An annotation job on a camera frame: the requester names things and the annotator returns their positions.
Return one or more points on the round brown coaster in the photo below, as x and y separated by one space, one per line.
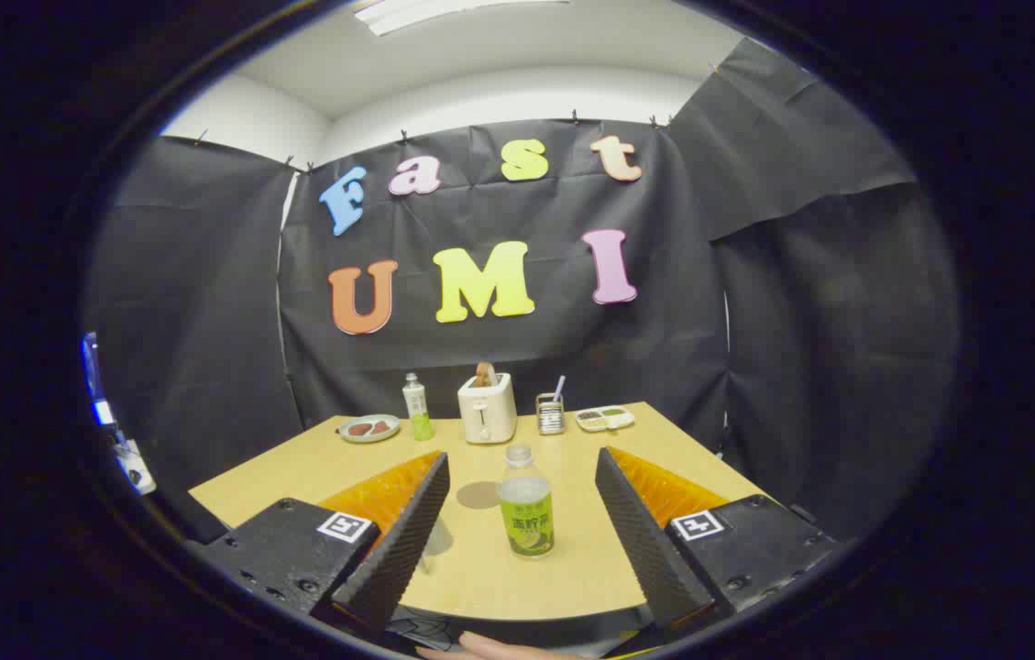
476 496

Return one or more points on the ceiling light panel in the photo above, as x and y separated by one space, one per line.
416 11

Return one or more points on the clear juice bottle green label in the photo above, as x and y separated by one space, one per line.
526 527

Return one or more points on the pale purple straw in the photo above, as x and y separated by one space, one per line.
558 388

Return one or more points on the brown bread slice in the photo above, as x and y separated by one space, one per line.
485 374

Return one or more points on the cream toaster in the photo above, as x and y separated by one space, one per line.
487 417

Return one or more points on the white divided dish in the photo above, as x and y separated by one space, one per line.
605 419

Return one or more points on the wooden table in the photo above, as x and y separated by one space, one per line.
577 550

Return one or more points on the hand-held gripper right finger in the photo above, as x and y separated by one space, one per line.
645 541

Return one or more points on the slim white green bottle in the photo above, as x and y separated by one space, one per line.
418 412

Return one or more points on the pale green plate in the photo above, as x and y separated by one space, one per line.
368 437

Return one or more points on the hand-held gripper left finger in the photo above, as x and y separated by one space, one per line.
402 550

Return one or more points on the blue white clutter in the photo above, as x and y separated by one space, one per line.
127 463

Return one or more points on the black backdrop cloth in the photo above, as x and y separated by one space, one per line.
664 348

